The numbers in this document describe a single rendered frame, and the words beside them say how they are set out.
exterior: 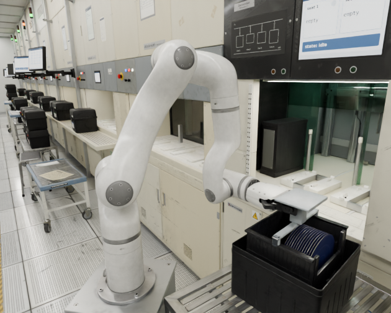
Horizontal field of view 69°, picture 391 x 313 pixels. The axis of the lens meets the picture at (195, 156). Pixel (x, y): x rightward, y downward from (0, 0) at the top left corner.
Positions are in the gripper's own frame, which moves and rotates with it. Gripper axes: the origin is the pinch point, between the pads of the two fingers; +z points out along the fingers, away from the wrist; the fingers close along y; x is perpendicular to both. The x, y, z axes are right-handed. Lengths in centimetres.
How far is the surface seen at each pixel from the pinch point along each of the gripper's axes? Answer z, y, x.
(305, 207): 4.7, 5.1, 2.6
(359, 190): -3, -65, -16
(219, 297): -13.8, 17.9, -29.8
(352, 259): 14.3, -6.3, -14.1
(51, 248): -208, 20, -106
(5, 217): -305, 36, -106
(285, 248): 3.4, 11.7, -7.2
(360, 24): 1, -28, 50
